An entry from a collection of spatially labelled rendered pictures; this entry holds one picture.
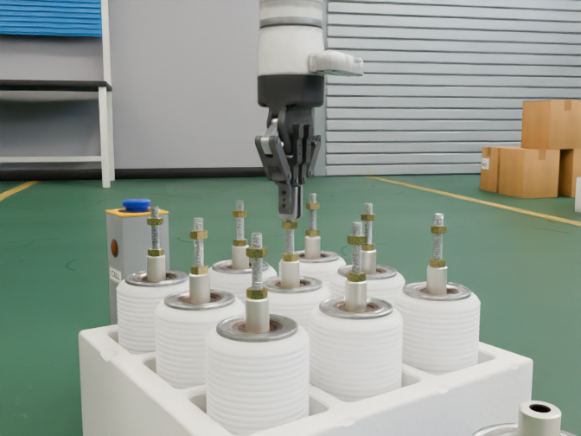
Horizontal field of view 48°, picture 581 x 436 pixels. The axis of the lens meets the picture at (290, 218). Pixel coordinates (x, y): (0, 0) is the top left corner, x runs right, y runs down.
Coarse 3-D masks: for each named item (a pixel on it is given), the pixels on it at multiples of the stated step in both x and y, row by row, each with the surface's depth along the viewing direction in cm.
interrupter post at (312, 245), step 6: (306, 240) 91; (312, 240) 91; (318, 240) 91; (306, 246) 91; (312, 246) 91; (318, 246) 91; (306, 252) 91; (312, 252) 91; (318, 252) 91; (306, 258) 91; (312, 258) 91; (318, 258) 91
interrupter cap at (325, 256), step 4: (296, 252) 94; (300, 252) 95; (304, 252) 94; (320, 252) 94; (324, 252) 95; (328, 252) 94; (332, 252) 94; (300, 256) 92; (304, 256) 93; (320, 256) 93; (324, 256) 92; (328, 256) 92; (332, 256) 92; (336, 256) 91; (300, 260) 89; (304, 260) 88; (308, 260) 88; (312, 260) 88; (316, 260) 88; (320, 260) 88; (324, 260) 89; (328, 260) 89; (332, 260) 89
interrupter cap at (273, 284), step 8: (264, 280) 77; (272, 280) 77; (280, 280) 77; (304, 280) 77; (312, 280) 77; (320, 280) 76; (272, 288) 73; (280, 288) 73; (288, 288) 73; (296, 288) 73; (304, 288) 73; (312, 288) 73; (320, 288) 74
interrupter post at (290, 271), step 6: (282, 264) 75; (288, 264) 74; (294, 264) 74; (282, 270) 75; (288, 270) 74; (294, 270) 74; (282, 276) 75; (288, 276) 74; (294, 276) 75; (282, 282) 75; (288, 282) 75; (294, 282) 75
